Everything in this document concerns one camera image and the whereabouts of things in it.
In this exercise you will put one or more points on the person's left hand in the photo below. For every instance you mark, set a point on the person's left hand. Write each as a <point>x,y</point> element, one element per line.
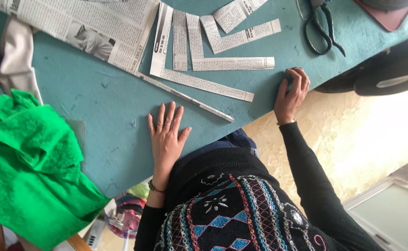
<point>165,146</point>

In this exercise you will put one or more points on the person's right hand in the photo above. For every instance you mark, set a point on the person's right hand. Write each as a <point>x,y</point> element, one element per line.
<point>289,104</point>

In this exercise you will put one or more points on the narrow folded newspaper strip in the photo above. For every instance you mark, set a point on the narrow folded newspaper strip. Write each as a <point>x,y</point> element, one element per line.
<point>190,99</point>

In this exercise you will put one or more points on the blue jeans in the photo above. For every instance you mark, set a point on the blue jeans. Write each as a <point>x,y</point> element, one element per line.
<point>225,143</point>

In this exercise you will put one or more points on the colourful plastic bag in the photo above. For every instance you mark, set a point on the colourful plastic bag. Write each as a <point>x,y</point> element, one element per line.
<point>127,212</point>

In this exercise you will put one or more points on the black embroidered sweater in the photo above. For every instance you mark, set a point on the black embroidered sweater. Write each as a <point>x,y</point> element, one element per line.
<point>232,209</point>

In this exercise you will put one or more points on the group of cut newspaper strips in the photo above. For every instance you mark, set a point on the group of cut newspaper strips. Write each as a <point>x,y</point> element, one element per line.
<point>204,62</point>

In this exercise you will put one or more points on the black bag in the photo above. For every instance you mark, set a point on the black bag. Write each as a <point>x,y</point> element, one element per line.
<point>382,73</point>

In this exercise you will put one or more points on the white plastic box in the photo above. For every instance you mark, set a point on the white plastic box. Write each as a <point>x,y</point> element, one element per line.
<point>94,235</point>

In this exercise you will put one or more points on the pink pad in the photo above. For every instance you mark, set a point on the pink pad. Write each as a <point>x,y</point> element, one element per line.
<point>385,15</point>

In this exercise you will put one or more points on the bright green fabric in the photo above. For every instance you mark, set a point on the bright green fabric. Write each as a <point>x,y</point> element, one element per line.
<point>33,167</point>

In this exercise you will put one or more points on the large newspaper sheet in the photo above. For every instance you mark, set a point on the large newspaper sheet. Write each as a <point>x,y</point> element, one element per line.
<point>85,31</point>

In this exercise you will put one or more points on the white cloth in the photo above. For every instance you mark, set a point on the white cloth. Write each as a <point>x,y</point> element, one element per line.
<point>17,62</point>

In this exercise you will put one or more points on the wooden chair rail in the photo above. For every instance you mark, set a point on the wooden chair rail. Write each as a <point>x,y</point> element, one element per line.
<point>80,243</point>

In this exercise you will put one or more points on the white window frame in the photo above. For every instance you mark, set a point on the white window frame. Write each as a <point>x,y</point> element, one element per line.
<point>392,212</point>

